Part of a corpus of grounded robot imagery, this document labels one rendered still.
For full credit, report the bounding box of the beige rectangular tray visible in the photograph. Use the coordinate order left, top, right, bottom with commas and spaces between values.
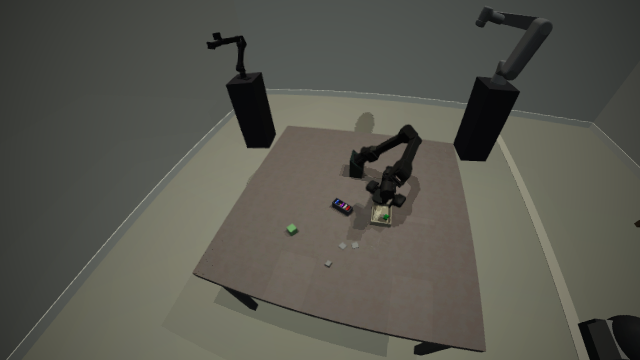
370, 202, 392, 228

